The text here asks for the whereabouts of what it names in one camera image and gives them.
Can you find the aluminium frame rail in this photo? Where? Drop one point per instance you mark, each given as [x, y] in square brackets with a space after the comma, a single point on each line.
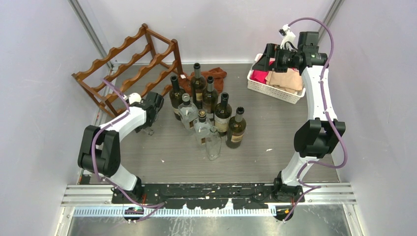
[94, 200]

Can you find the beige cloth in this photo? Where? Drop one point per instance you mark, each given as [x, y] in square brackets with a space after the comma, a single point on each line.
[289, 81]

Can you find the pink cloth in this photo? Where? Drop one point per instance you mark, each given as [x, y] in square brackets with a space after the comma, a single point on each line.
[260, 76]

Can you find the clear bottle front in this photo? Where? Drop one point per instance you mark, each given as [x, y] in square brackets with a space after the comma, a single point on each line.
[213, 144]

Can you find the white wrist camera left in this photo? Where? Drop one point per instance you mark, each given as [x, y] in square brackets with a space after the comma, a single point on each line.
[133, 97]

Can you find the wine bottle silver neck middle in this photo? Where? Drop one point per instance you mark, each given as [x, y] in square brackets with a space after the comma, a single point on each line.
[210, 98]

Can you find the green wine bottle silver neck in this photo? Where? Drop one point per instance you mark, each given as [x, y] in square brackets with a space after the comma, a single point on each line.
[198, 84]

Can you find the clear glass bottle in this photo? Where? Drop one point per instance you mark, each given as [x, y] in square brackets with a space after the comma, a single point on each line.
[149, 131]

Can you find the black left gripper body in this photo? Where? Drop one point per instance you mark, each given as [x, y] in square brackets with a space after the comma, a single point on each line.
[148, 123]

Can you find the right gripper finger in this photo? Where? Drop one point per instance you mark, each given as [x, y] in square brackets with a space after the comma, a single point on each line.
[269, 52]
[264, 66]

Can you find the white plastic basket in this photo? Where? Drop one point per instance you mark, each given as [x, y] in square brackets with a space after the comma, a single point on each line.
[265, 89]

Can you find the clear bottle gold cap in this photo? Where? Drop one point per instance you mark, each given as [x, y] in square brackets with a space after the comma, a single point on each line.
[202, 126]

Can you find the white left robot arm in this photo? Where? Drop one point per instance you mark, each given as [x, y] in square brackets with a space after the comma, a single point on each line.
[100, 147]

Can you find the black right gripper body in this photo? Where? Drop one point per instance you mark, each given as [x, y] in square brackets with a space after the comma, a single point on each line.
[284, 59]

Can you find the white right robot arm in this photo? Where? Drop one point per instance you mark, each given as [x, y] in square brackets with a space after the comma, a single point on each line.
[322, 130]

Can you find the dark green wine bottle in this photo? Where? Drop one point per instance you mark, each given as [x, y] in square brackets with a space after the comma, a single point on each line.
[222, 114]

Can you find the wooden wine rack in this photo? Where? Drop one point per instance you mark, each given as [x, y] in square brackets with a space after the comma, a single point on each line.
[164, 52]

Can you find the dark wine bottle cream label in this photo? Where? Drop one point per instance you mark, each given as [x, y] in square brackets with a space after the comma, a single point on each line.
[236, 129]

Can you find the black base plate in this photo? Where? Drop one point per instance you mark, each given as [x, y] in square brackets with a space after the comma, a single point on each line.
[210, 195]

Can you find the brown suede cloth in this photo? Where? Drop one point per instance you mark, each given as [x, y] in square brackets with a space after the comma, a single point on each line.
[217, 73]

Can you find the square clear bottle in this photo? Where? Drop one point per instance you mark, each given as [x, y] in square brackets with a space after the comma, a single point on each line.
[188, 113]

